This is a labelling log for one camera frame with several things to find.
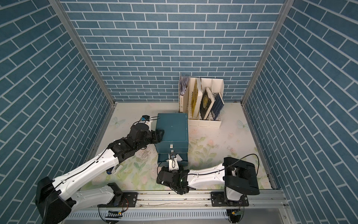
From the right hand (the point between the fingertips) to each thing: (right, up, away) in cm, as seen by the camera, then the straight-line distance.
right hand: (168, 169), depth 80 cm
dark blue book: (+34, +38, +23) cm, 56 cm away
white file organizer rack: (+33, +54, +24) cm, 68 cm away
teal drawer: (+4, +15, -6) cm, 16 cm away
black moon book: (+26, +40, +19) cm, 51 cm away
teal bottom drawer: (+8, +4, +6) cm, 11 cm away
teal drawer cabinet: (+5, +21, -6) cm, 22 cm away
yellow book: (+18, +45, +10) cm, 50 cm away
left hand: (-1, +22, -4) cm, 22 cm away
